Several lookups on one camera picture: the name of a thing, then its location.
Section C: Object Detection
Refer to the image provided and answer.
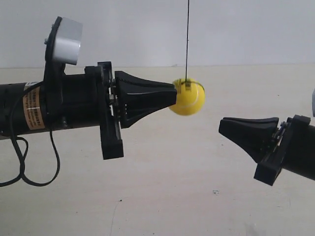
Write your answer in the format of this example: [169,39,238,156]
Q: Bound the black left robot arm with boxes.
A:
[0,61,177,159]

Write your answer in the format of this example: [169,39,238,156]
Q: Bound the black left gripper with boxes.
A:
[85,61,177,160]

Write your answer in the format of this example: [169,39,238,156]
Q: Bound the yellow tennis ball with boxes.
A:
[169,78,205,116]

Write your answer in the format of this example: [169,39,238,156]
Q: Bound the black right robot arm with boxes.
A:
[219,115,315,186]

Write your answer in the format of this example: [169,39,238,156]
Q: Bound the black hanging string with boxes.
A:
[183,0,191,92]

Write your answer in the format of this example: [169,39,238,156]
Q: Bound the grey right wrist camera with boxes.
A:
[312,89,315,117]

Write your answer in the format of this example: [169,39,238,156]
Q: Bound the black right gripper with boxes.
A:
[219,115,311,186]

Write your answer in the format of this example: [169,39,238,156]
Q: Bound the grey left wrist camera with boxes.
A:
[45,16,83,65]

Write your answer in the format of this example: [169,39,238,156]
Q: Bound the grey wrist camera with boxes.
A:
[45,16,83,65]
[312,89,315,117]

